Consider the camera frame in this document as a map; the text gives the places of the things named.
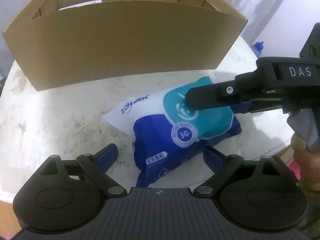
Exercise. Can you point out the blue wet wipes pack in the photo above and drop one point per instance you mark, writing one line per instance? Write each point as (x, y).
(155, 140)

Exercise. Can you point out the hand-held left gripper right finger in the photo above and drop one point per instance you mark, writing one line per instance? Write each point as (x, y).
(212, 156)

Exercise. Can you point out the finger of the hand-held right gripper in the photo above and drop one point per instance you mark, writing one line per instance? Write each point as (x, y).
(242, 107)
(210, 96)

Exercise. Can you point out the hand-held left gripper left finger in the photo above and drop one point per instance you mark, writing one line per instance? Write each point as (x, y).
(108, 155)

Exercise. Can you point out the white rectangular box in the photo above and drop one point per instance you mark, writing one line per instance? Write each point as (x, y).
(80, 5)

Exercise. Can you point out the person's right hand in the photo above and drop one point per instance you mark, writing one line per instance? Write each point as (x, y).
(303, 162)

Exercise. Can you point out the brown cardboard box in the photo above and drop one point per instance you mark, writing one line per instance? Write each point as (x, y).
(125, 37)

